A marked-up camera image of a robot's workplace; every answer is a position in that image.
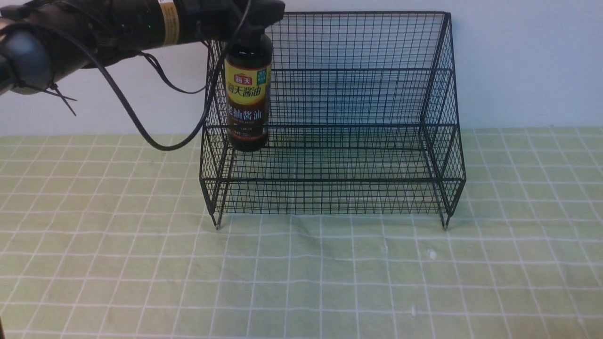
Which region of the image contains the soy sauce bottle red cap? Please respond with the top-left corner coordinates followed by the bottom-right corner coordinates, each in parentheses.
top-left (224, 33), bottom-right (273, 152)

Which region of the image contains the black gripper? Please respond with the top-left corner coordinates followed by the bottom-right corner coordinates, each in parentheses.
top-left (174, 0), bottom-right (285, 46)

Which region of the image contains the black cable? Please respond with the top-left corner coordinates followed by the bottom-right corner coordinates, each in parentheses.
top-left (14, 0), bottom-right (253, 152)

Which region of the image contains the green checkered tablecloth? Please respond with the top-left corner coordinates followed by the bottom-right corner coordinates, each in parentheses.
top-left (0, 127), bottom-right (603, 339)

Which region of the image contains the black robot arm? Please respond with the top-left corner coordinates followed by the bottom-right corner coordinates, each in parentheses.
top-left (1, 0), bottom-right (285, 95)

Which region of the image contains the black wire mesh rack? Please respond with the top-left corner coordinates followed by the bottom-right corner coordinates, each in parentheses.
top-left (199, 11), bottom-right (466, 229)

